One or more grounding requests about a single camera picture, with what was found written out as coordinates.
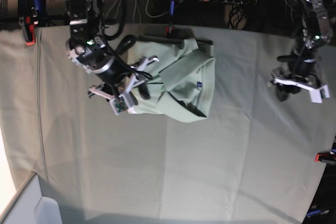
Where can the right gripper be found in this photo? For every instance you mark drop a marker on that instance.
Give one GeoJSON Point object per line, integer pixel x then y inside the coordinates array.
{"type": "Point", "coordinates": [121, 85]}

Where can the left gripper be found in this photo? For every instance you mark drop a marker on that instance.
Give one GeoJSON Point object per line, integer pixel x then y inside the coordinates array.
{"type": "Point", "coordinates": [283, 81]}

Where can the light green polo t-shirt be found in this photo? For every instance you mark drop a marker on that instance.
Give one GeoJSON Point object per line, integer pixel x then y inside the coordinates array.
{"type": "Point", "coordinates": [183, 82]}

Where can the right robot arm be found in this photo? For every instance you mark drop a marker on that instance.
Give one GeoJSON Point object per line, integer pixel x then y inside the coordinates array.
{"type": "Point", "coordinates": [89, 48]}

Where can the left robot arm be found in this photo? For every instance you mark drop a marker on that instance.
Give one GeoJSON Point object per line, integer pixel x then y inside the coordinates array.
{"type": "Point", "coordinates": [302, 71]}

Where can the red clamp at centre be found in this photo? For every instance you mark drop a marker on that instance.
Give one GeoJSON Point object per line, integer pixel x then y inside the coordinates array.
{"type": "Point", "coordinates": [169, 28]}

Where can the red clamp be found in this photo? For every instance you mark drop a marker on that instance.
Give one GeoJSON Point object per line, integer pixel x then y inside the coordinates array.
{"type": "Point", "coordinates": [326, 157]}
{"type": "Point", "coordinates": [169, 28]}
{"type": "Point", "coordinates": [27, 19]}

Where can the grey-green table cloth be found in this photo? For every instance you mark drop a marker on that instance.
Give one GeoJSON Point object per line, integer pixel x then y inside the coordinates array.
{"type": "Point", "coordinates": [250, 161]}

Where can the red clamp at right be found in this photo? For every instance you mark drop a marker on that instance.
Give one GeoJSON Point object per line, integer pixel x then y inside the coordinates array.
{"type": "Point", "coordinates": [326, 157]}

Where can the blue clamp at bottom right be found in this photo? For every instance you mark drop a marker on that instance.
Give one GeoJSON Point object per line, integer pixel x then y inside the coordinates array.
{"type": "Point", "coordinates": [317, 212]}

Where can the red clamp at left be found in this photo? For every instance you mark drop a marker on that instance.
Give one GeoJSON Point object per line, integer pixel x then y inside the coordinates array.
{"type": "Point", "coordinates": [27, 19]}

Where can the white plastic bin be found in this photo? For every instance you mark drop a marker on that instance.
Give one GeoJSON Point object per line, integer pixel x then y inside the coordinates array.
{"type": "Point", "coordinates": [29, 205]}

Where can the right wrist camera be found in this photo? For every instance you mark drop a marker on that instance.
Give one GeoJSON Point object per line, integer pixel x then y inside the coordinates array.
{"type": "Point", "coordinates": [119, 105]}

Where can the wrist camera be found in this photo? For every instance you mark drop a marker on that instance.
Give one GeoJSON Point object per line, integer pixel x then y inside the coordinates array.
{"type": "Point", "coordinates": [119, 105]}
{"type": "Point", "coordinates": [317, 95]}

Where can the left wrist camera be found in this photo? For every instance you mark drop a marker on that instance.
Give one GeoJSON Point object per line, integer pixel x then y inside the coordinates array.
{"type": "Point", "coordinates": [317, 95]}

